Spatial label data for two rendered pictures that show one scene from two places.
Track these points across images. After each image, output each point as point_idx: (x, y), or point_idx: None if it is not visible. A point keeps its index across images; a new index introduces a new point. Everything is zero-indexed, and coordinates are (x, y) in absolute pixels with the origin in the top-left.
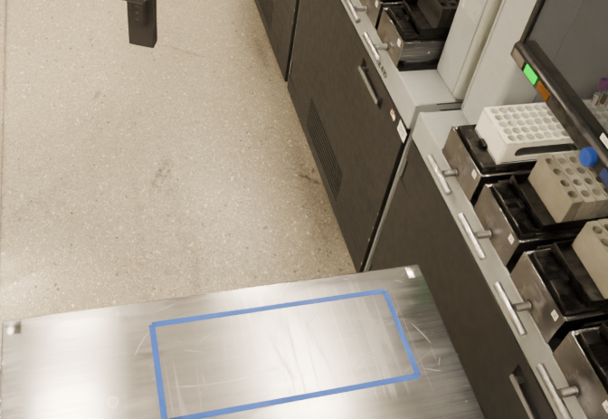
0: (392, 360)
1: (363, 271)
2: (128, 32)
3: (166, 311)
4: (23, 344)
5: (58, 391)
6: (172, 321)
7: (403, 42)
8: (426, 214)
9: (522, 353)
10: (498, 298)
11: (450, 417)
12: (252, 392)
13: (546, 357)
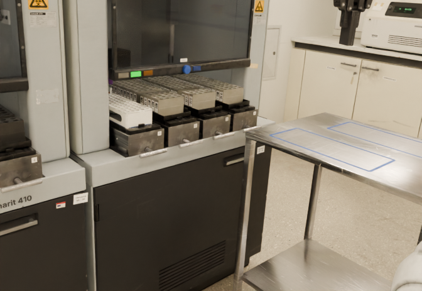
0: (298, 131)
1: (266, 139)
2: (354, 38)
3: (358, 170)
4: None
5: None
6: (360, 168)
7: (40, 154)
8: (136, 199)
9: (222, 152)
10: (202, 154)
11: (303, 123)
12: (354, 149)
13: (231, 136)
